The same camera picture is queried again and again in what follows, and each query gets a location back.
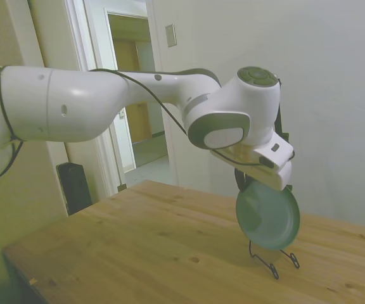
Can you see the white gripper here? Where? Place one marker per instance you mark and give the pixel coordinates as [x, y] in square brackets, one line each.
[271, 177]

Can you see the green round plate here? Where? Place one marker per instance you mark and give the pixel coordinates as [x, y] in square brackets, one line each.
[268, 218]

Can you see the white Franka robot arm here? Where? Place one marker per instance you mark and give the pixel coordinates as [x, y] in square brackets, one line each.
[74, 101]

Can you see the wooden hallway door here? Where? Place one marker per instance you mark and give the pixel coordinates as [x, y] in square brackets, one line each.
[139, 120]

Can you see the black rectangular case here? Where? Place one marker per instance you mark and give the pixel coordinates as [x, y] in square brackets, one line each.
[74, 188]

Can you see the grey wall switch plate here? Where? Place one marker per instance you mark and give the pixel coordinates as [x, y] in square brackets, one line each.
[170, 35]

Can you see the white door frame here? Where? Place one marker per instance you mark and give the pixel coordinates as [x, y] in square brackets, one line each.
[90, 63]

